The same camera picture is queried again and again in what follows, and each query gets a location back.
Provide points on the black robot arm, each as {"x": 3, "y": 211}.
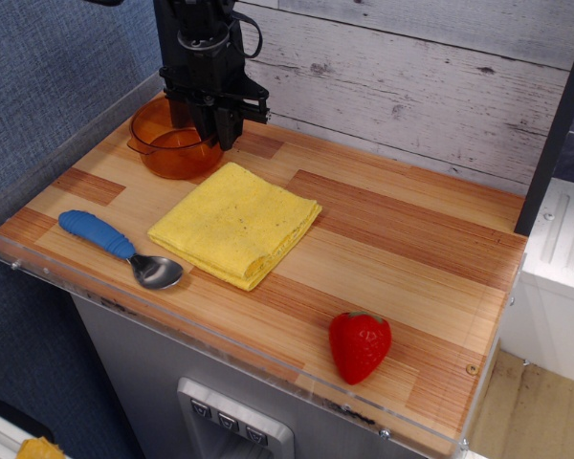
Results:
{"x": 204, "y": 47}

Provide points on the red plastic strawberry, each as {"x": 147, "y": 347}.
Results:
{"x": 359, "y": 342}

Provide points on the white ribbed side counter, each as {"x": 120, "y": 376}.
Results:
{"x": 538, "y": 324}

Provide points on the yellow folded towel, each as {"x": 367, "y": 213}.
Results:
{"x": 235, "y": 226}

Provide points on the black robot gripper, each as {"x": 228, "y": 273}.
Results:
{"x": 216, "y": 81}

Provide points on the blue handled metal spoon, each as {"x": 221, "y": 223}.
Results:
{"x": 151, "y": 272}

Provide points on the grey toy fridge cabinet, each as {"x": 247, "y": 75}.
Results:
{"x": 145, "y": 365}

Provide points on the clear acrylic table guard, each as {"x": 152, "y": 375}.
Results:
{"x": 433, "y": 255}

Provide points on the black right vertical post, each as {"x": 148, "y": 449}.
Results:
{"x": 548, "y": 159}

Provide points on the orange transparent pot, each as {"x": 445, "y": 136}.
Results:
{"x": 163, "y": 133}

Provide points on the yellow object at corner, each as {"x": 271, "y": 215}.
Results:
{"x": 39, "y": 448}

